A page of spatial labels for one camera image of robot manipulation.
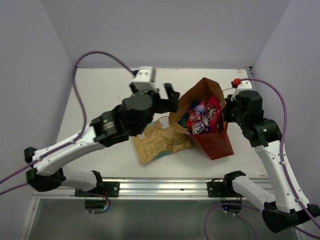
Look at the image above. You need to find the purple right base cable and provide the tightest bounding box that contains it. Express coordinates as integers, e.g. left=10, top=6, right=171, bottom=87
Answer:
left=204, top=202, right=261, bottom=240

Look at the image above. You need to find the tan kraft snack bag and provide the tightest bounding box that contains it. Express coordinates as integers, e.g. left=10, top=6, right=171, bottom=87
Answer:
left=131, top=116, right=191, bottom=165

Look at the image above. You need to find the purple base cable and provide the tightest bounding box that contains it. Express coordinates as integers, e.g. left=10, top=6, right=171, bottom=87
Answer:
left=84, top=191, right=112, bottom=215
left=204, top=202, right=261, bottom=240

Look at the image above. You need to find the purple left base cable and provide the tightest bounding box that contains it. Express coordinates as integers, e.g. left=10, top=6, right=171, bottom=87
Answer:
left=84, top=191, right=112, bottom=215

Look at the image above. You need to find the red brown paper bag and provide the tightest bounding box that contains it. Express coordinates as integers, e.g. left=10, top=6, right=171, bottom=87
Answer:
left=168, top=77, right=234, bottom=160

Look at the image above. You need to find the blue snack bag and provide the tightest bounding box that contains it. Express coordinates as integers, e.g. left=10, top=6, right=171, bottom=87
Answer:
left=177, top=100, right=199, bottom=129

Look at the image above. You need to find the pink chips bag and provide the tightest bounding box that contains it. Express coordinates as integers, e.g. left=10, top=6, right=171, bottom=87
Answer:
left=206, top=95, right=222, bottom=133

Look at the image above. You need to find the red rice cracker bag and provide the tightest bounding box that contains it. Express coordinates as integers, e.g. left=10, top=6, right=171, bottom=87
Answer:
left=186, top=110, right=202, bottom=128

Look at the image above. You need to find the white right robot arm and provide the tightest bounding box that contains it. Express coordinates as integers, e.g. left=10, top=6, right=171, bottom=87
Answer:
left=222, top=90, right=320, bottom=233

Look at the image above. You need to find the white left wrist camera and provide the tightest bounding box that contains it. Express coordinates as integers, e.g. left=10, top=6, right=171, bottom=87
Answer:
left=129, top=66, right=158, bottom=93

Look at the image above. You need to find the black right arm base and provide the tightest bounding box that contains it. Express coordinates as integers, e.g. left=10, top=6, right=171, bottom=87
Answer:
left=206, top=178, right=236, bottom=198

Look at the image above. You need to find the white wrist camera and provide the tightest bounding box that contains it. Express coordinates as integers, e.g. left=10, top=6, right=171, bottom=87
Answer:
left=129, top=66, right=158, bottom=93
left=231, top=78, right=253, bottom=95

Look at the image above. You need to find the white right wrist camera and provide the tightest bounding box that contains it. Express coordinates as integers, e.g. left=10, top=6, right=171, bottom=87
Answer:
left=231, top=78, right=253, bottom=95

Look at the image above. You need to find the purple candy bag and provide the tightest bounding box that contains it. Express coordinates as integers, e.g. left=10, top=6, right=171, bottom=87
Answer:
left=189, top=100, right=211, bottom=135

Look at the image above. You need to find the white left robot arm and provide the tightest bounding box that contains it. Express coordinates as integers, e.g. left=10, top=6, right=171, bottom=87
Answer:
left=24, top=83, right=180, bottom=197

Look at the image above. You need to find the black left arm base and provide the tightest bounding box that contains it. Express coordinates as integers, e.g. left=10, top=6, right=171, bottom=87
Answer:
left=74, top=181, right=120, bottom=198

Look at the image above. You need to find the aluminium mounting rail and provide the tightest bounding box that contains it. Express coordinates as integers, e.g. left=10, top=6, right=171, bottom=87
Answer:
left=32, top=178, right=273, bottom=200

